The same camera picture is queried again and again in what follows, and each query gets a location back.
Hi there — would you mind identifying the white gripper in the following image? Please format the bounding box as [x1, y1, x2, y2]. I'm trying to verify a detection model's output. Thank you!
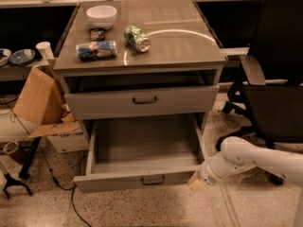
[187, 161, 221, 191]

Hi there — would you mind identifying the grey drawer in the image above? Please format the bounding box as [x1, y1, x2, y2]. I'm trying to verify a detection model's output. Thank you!
[74, 113, 204, 193]
[65, 85, 219, 120]

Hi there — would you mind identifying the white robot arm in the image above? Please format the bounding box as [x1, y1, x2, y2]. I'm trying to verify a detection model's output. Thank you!
[187, 136, 303, 227]

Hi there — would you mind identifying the grey top drawer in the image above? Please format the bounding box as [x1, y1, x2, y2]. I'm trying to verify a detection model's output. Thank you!
[65, 85, 219, 120]

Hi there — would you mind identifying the grey drawer cabinet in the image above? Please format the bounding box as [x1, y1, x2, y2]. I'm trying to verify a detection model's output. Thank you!
[55, 0, 226, 132]

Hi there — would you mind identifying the black office chair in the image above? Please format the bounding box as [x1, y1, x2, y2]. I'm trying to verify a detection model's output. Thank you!
[215, 0, 303, 186]

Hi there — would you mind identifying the white printed cardboard box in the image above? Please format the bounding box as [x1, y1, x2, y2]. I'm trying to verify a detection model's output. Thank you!
[46, 130, 89, 153]

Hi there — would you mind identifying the green soda can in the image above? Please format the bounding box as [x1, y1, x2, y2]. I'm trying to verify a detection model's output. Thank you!
[124, 26, 152, 53]

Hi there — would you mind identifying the black tripod stand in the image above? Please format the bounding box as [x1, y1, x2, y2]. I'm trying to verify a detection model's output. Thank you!
[0, 137, 41, 199]

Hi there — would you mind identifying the brown cardboard box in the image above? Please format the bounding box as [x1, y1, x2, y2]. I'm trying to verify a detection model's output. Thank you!
[13, 66, 80, 138]

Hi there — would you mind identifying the small dark snack packet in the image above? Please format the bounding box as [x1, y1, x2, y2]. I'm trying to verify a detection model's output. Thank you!
[90, 28, 105, 42]

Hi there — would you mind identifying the white bowl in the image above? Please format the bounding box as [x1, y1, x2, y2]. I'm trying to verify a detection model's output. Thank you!
[86, 6, 117, 28]

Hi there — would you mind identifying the white paper cup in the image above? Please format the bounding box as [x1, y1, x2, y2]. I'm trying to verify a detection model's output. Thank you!
[36, 42, 54, 61]

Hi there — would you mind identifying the blue plate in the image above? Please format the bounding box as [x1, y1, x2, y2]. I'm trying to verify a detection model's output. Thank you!
[9, 49, 35, 66]

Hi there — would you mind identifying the small bowl at left edge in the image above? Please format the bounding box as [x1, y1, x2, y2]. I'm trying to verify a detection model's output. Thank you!
[0, 48, 11, 66]

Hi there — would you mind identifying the black floor cable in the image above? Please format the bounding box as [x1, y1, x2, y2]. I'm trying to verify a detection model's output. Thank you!
[0, 96, 93, 227]

